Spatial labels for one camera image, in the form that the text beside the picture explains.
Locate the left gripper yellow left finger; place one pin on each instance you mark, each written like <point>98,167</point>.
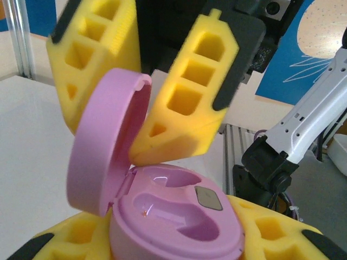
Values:
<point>67,238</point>

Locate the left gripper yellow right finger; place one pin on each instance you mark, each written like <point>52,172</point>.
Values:
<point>276,238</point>

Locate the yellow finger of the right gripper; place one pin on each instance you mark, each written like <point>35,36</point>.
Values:
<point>114,54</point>
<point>184,108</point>

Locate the purple earbud charging case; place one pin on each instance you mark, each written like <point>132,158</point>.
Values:
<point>95,149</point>

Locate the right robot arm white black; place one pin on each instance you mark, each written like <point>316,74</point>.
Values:
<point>303,130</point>

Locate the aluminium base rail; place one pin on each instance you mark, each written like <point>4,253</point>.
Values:
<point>233,151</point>

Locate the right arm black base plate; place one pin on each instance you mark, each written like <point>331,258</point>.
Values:
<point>240,184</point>

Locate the aluminium frame post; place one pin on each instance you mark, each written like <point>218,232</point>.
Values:
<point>20,40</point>

